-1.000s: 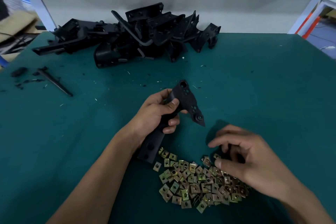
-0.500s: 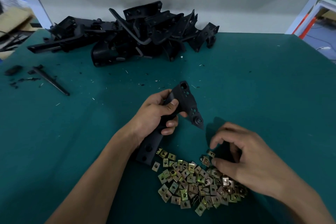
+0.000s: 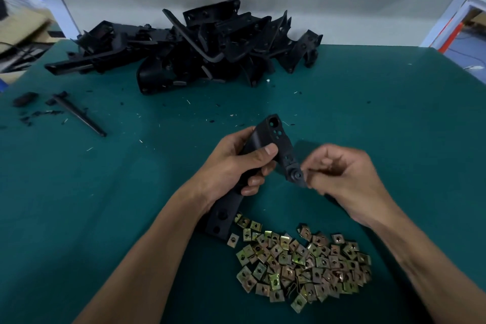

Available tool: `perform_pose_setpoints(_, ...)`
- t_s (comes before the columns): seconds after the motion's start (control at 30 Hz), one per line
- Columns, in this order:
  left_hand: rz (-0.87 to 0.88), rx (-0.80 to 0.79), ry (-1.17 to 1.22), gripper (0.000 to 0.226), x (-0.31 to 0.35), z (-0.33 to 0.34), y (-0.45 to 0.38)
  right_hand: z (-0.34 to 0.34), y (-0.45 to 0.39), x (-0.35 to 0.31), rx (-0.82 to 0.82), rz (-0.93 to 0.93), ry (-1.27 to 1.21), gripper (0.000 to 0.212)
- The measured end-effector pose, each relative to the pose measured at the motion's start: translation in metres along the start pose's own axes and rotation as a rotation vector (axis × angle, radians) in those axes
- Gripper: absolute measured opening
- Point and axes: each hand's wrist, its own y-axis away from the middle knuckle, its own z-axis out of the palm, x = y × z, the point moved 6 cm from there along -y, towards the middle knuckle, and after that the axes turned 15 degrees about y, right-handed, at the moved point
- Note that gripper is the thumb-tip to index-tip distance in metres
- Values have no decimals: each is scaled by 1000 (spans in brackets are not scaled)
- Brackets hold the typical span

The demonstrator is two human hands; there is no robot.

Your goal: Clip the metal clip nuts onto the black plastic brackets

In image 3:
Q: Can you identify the green table cloth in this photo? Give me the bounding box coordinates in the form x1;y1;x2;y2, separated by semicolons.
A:
0;39;486;324

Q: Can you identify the pile of black plastic brackets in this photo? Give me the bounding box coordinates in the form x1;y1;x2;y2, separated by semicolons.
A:
44;0;323;95

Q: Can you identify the thin black plastic strip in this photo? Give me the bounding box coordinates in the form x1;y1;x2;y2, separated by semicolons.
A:
52;92;108;137

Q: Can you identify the person's right hand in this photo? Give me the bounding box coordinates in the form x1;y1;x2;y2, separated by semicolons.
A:
301;144;399;230

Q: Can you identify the brown cardboard piece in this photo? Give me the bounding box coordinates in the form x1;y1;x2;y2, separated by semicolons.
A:
0;9;56;82

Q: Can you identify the person's left forearm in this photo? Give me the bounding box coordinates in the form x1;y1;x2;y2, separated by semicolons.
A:
76;191;206;324

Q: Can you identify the white metal rack frame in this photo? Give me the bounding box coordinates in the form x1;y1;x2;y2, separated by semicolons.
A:
420;0;486;51

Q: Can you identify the pile of brass clip nuts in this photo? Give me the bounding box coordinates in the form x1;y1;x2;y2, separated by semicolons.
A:
226;214;373;313

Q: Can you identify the person's right forearm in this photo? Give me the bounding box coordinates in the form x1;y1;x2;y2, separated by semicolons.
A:
372;210;486;324

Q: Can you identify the person's left hand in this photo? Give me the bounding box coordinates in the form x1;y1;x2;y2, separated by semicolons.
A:
182;126;279;215

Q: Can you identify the curved black plastic bracket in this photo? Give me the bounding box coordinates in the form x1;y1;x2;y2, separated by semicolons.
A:
201;113;308;241

